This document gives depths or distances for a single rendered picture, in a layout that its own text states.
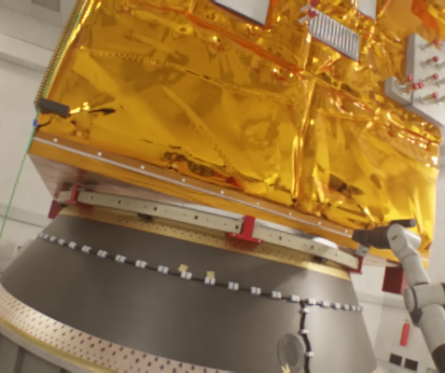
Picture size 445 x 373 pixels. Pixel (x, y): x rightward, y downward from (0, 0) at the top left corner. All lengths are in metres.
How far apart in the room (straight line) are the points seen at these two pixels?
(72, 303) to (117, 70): 0.81
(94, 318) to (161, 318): 0.22
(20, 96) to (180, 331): 6.37
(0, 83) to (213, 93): 6.17
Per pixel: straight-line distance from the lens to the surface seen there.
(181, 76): 1.35
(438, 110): 2.26
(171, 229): 1.32
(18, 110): 7.07
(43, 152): 1.26
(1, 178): 6.82
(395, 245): 1.31
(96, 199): 1.48
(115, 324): 1.18
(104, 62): 1.32
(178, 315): 1.17
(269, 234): 1.32
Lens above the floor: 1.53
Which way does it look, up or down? 11 degrees up
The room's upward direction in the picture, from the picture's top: 13 degrees clockwise
